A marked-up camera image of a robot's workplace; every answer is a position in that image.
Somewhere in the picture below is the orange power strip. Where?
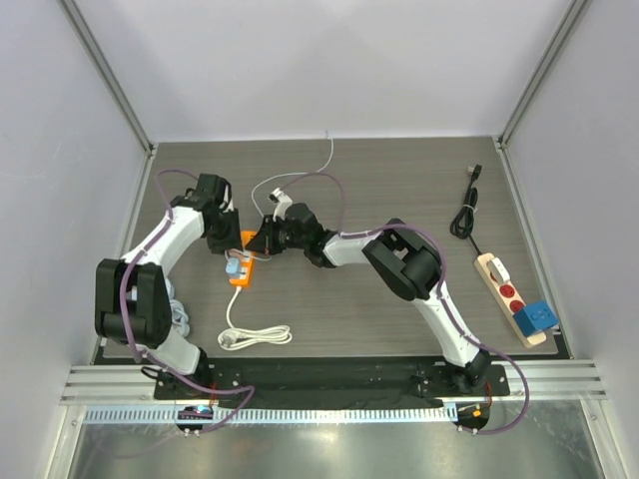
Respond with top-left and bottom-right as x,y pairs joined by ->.
230,249 -> 256,288

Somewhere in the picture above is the light blue charger plug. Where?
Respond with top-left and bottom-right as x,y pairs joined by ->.
225,256 -> 245,282

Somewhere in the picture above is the thin white charging cable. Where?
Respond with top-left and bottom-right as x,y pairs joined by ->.
234,130 -> 334,263

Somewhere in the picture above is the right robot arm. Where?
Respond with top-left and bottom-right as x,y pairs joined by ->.
247,203 -> 490,395

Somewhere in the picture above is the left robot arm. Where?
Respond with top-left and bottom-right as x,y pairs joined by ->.
95,174 -> 243,399

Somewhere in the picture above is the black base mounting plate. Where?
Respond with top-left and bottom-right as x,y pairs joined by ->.
156,356 -> 510,402

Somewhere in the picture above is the beige red power strip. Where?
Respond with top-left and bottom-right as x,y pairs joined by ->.
474,252 -> 547,348

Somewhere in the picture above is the blue cube adapter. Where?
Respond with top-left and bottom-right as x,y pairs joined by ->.
513,301 -> 558,337

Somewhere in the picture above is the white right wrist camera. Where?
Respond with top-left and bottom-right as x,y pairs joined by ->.
269,188 -> 293,221

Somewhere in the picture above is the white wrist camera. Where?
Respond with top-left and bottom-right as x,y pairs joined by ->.
220,183 -> 235,214
269,188 -> 293,221

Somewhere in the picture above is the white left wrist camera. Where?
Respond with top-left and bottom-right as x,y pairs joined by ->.
220,183 -> 235,214

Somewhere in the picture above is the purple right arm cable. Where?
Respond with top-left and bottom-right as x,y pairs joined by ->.
282,172 -> 531,436

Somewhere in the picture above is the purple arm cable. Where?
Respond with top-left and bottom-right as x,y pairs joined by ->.
119,169 -> 257,434
282,172 -> 531,436

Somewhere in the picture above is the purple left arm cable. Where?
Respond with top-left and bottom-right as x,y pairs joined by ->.
119,169 -> 257,434

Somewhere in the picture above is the white power strip cord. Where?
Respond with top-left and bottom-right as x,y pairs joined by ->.
218,286 -> 293,351

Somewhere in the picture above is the black power cord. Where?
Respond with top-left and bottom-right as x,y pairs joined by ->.
449,164 -> 483,255

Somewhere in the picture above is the aluminium front rail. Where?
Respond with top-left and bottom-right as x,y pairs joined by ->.
62,358 -> 606,410

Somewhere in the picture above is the white slotted cable duct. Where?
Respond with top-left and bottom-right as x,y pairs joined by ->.
84,403 -> 457,426

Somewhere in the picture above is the left aluminium frame post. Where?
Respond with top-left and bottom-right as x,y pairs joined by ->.
57,0 -> 154,156

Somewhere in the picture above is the aluminium frame post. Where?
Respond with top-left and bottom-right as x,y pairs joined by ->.
494,0 -> 591,151
57,0 -> 154,156

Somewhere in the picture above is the right aluminium frame post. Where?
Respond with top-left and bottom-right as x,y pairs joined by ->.
494,0 -> 591,151

